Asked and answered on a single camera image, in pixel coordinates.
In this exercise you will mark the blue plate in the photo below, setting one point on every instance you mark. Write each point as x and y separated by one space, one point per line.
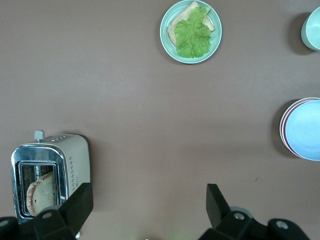
305 130

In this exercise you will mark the green lettuce leaf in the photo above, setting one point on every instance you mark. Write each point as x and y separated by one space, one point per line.
192 37

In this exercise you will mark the green bowl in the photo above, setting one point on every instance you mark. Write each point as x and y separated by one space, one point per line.
312 30

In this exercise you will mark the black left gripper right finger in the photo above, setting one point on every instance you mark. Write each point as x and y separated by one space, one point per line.
220 215

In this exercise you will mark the round brown bread slice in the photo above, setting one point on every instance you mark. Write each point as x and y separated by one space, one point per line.
42 195

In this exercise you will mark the pink plate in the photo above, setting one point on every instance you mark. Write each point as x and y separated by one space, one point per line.
283 125

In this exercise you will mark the green plate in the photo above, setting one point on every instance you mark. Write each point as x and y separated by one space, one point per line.
165 37

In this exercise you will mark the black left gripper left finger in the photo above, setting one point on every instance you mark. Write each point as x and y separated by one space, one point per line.
72 210

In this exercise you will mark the beige chrome toaster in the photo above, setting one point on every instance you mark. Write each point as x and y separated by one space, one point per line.
77 160

